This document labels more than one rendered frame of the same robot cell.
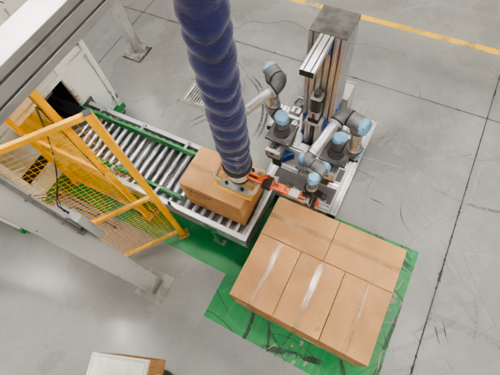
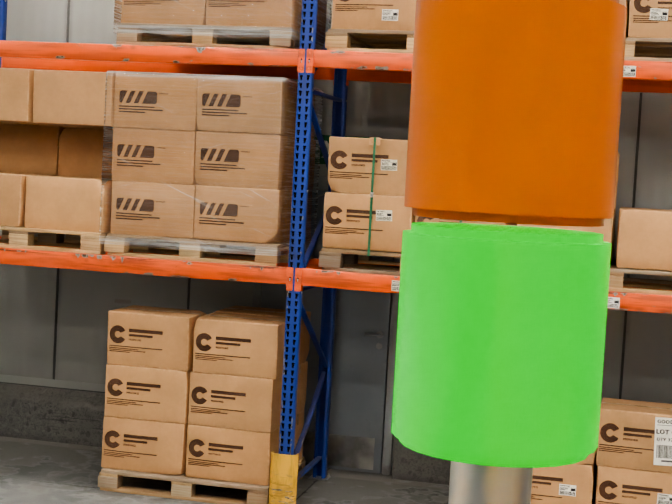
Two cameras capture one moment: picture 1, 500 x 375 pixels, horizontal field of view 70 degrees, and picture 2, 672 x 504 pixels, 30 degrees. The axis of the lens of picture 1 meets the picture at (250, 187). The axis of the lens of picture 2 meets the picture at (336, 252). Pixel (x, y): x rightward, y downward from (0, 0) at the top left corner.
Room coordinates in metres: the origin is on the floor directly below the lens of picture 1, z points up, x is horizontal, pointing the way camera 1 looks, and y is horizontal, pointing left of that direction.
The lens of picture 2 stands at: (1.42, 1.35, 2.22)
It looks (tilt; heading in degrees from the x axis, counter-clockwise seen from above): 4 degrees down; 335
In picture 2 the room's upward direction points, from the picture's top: 3 degrees clockwise
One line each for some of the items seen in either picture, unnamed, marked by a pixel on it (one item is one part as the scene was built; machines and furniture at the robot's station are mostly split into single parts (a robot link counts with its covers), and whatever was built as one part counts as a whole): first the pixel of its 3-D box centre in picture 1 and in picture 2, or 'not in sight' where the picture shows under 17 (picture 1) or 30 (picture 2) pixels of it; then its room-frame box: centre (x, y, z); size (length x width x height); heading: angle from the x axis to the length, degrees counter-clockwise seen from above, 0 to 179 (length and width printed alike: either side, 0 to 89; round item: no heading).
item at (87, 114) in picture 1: (106, 212); not in sight; (1.28, 1.17, 1.05); 0.87 x 0.10 x 2.10; 105
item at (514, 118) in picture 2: not in sight; (513, 109); (1.67, 1.18, 2.24); 0.05 x 0.05 x 0.05
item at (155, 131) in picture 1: (176, 142); not in sight; (2.22, 0.67, 0.50); 2.31 x 0.05 x 0.19; 53
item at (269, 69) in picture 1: (273, 91); not in sight; (1.86, -0.32, 1.41); 0.15 x 0.12 x 0.55; 17
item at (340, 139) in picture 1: (340, 141); not in sight; (1.42, -0.76, 1.20); 0.13 x 0.12 x 0.14; 38
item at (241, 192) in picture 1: (234, 186); not in sight; (1.26, 0.12, 1.10); 0.34 x 0.10 x 0.05; 53
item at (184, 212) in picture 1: (142, 193); not in sight; (1.70, 1.06, 0.50); 2.31 x 0.05 x 0.19; 53
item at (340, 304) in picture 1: (316, 277); not in sight; (0.60, -0.43, 0.34); 1.20 x 1.00 x 0.40; 53
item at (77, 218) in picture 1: (79, 220); not in sight; (0.97, 1.07, 1.62); 0.20 x 0.05 x 0.30; 53
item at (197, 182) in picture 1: (223, 186); not in sight; (1.47, 0.23, 0.75); 0.60 x 0.40 x 0.40; 54
